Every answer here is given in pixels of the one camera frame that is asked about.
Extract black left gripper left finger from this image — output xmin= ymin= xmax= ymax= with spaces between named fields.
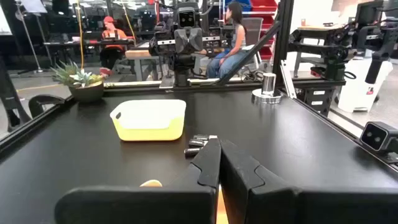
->
xmin=54 ymin=138 xmax=222 ymax=224

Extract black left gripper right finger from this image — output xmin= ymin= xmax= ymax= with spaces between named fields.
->
xmin=219 ymin=139 xmax=398 ymax=224

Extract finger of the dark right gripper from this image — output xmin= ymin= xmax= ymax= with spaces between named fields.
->
xmin=174 ymin=27 xmax=190 ymax=54
xmin=188 ymin=27 xmax=204 ymax=54

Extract wooden table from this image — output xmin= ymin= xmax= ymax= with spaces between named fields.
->
xmin=124 ymin=49 xmax=163 ymax=82

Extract orange plastic bin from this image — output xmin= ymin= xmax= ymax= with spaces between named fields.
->
xmin=139 ymin=179 xmax=229 ymax=224

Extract person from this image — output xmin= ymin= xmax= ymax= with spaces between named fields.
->
xmin=205 ymin=2 xmax=249 ymax=79
xmin=99 ymin=15 xmax=136 ymax=71

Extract silver mounting plate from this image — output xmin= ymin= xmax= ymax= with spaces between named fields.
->
xmin=159 ymin=76 xmax=176 ymax=90

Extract grey office chair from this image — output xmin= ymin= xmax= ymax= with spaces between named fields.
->
xmin=241 ymin=17 xmax=265 ymax=65

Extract red storage bin shelf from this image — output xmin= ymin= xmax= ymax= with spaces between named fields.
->
xmin=250 ymin=0 xmax=279 ymax=62

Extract yellow plastic bin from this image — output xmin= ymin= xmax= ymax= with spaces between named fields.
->
xmin=109 ymin=99 xmax=187 ymax=142

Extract chrome cylinder on round base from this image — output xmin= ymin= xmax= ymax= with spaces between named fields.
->
xmin=251 ymin=72 xmax=283 ymax=105

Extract potted succulent plant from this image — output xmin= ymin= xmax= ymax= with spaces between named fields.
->
xmin=50 ymin=60 xmax=106 ymax=104

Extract black labelled drawer boxes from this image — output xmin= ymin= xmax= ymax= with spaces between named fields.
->
xmin=302 ymin=86 xmax=339 ymax=118

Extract white cabinet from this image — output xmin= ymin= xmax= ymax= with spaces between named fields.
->
xmin=337 ymin=57 xmax=394 ymax=113

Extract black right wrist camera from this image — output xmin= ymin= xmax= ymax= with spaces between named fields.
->
xmin=176 ymin=6 xmax=197 ymax=29

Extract black diagonal frame brace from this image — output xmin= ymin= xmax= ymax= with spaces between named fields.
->
xmin=216 ymin=21 xmax=282 ymax=86

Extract yellow hanging cable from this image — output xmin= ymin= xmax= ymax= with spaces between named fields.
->
xmin=76 ymin=0 xmax=86 ymax=71

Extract black frame post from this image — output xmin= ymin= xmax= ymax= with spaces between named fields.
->
xmin=272 ymin=0 xmax=295 ymax=85

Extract black table-level camera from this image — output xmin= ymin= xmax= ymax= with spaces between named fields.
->
xmin=359 ymin=121 xmax=398 ymax=154

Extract black curved edge handle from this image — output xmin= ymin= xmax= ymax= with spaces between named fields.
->
xmin=28 ymin=94 xmax=66 ymax=119

